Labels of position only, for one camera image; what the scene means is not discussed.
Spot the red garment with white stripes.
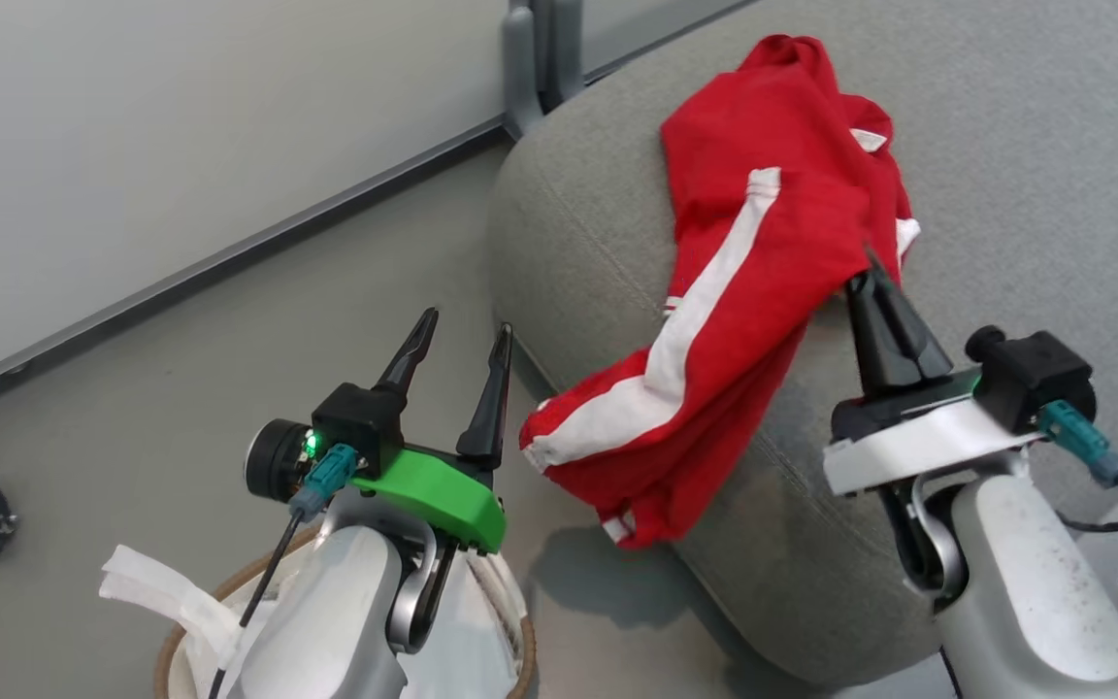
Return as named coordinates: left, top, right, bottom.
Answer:
left=518, top=34, right=922, bottom=550

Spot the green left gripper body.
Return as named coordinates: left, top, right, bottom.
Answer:
left=349, top=442, right=510, bottom=555

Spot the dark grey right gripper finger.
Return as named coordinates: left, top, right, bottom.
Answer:
left=844, top=271, right=915, bottom=395
left=864, top=244, right=955, bottom=383

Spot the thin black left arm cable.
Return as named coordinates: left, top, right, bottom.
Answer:
left=209, top=510, right=306, bottom=699

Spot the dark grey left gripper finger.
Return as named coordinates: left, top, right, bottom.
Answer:
left=374, top=308, right=442, bottom=395
left=456, top=323, right=515, bottom=463

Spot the teal cable connector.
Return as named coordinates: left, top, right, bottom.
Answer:
left=288, top=444, right=359, bottom=521
left=1038, top=399, right=1118, bottom=488

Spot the teal left cable connector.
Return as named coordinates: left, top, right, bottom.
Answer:
left=288, top=444, right=359, bottom=521

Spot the teal right cable connector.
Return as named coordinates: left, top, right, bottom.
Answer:
left=1038, top=399, right=1118, bottom=488

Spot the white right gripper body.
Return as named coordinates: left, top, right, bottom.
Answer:
left=822, top=370, right=1046, bottom=497

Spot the grey fabric sofa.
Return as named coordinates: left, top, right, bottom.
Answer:
left=488, top=0, right=1118, bottom=687

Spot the white laundry basket brown rim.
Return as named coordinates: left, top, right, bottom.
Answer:
left=152, top=527, right=538, bottom=699

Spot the grey partition bottom rail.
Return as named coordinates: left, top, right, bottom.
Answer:
left=0, top=0, right=759, bottom=416

